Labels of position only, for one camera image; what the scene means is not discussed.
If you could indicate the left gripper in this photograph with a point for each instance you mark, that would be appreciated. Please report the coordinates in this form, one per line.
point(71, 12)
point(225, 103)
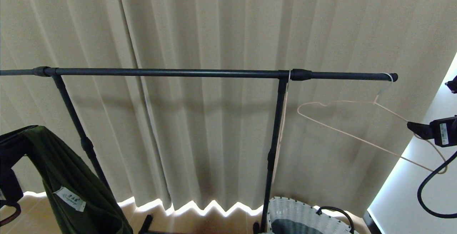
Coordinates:
point(10, 155)

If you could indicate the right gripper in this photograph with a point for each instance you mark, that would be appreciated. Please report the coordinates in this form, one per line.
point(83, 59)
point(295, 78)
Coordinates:
point(451, 132)

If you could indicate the green long-sleeved shirt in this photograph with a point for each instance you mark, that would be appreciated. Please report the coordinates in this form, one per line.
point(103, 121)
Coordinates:
point(71, 177)

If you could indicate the pink clothes hanger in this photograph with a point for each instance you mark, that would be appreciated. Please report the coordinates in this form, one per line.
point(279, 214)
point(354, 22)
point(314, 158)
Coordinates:
point(357, 138)
point(284, 112)

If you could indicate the white laundry basket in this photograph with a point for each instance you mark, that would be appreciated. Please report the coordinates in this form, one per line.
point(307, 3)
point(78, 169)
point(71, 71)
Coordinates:
point(285, 212)

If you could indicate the black clothes rack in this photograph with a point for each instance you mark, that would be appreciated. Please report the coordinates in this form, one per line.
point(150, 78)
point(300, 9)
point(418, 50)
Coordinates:
point(178, 72)

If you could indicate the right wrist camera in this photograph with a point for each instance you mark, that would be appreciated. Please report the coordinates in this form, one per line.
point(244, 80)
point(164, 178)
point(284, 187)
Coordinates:
point(452, 85)

